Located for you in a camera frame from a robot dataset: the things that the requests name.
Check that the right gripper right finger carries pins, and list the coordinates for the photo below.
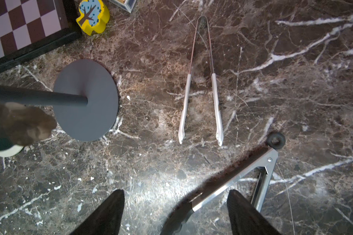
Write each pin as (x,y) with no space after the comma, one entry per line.
(245,219)

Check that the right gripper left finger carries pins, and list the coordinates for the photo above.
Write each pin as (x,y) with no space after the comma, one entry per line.
(106,219)

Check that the dark grey utensil rack stand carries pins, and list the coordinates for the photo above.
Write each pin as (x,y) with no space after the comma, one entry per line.
(85,99)

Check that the white steel tongs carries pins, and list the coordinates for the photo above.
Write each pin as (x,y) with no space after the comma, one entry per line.
(22,125)

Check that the black tongs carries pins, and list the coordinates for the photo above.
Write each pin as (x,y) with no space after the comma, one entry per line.
(264,158)

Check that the small yellow toy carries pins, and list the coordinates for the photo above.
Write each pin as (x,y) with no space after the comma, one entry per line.
(94,16)

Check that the chessboard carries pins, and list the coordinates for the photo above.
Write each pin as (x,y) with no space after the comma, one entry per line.
(29,29)

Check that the playing card box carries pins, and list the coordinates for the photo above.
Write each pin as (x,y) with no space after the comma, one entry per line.
(127,5)

